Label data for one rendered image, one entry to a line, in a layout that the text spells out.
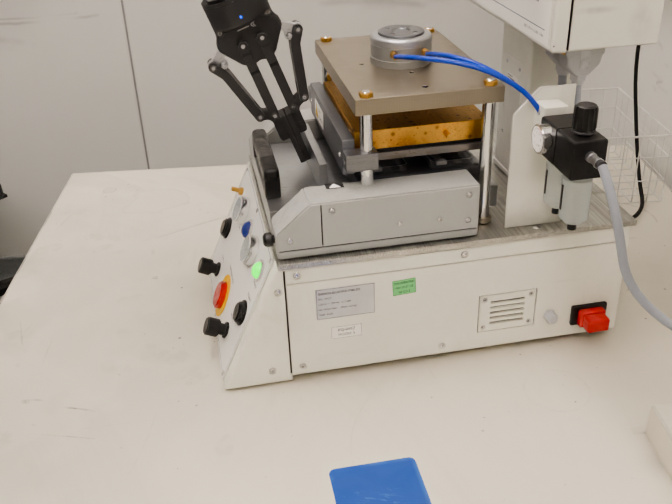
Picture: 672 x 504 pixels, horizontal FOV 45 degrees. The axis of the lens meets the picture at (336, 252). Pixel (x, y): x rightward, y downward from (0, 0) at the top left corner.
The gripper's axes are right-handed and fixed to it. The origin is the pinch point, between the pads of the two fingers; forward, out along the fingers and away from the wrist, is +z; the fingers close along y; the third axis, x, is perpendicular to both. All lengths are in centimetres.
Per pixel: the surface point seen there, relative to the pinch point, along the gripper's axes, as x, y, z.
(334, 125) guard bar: 6.4, -5.0, -1.6
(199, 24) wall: -143, 14, 15
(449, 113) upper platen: 7.4, -18.8, 2.9
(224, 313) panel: 4.2, 19.3, 18.3
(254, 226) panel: 1.7, 10.2, 9.1
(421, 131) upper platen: 10.4, -14.3, 2.2
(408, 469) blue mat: 35.4, 3.6, 27.7
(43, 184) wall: -150, 82, 42
